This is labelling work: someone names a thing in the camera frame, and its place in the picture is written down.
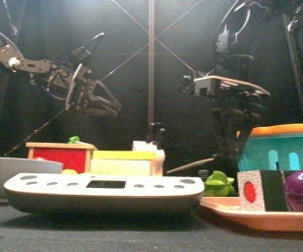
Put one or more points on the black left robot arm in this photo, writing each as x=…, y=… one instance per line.
x=27, y=65

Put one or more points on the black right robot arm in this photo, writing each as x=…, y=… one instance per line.
x=233, y=65

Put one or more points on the teal basket with orange rim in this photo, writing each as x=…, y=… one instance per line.
x=286, y=147

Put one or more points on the small green toy piece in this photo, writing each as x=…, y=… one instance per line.
x=74, y=139

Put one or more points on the yellow and cream toy block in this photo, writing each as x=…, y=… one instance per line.
x=121, y=162

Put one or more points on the red wooden box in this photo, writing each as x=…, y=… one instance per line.
x=66, y=157

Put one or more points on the thin diagonal brace rod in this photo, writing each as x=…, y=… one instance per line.
x=35, y=132

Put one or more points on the white toy knife block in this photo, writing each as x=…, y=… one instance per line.
x=158, y=159

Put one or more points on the toy sushi roll block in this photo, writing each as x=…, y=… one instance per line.
x=264, y=192

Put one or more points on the small yellow toy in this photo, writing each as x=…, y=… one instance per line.
x=69, y=171

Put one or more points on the white toy control panel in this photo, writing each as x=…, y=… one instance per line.
x=104, y=195

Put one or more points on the pink plastic tray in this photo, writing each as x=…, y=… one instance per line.
x=264, y=220

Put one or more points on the grey bowl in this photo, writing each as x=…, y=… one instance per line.
x=10, y=174

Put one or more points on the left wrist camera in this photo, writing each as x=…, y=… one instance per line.
x=81, y=53

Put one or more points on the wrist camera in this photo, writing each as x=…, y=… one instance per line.
x=185, y=84
x=81, y=53

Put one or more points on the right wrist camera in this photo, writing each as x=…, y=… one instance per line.
x=185, y=84

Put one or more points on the vertical metal frame pole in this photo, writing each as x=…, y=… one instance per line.
x=150, y=65

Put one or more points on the slanted metal frame post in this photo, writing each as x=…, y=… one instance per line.
x=296, y=72

